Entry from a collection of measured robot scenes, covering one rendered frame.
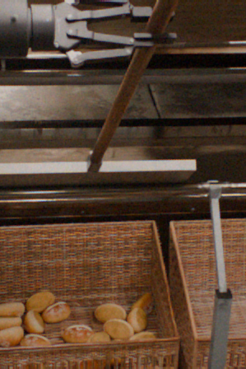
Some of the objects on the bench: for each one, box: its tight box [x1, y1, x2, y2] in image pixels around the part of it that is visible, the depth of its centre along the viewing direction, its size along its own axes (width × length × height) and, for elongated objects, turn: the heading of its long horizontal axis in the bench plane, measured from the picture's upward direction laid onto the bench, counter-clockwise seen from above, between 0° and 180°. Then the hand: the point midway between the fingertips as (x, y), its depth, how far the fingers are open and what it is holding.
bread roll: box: [42, 301, 71, 323], centre depth 319 cm, size 10×7×6 cm
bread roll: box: [0, 326, 24, 348], centre depth 306 cm, size 6×10×7 cm
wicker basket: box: [0, 220, 181, 369], centre depth 308 cm, size 49×56×28 cm
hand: (153, 27), depth 164 cm, fingers closed on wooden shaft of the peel, 3 cm apart
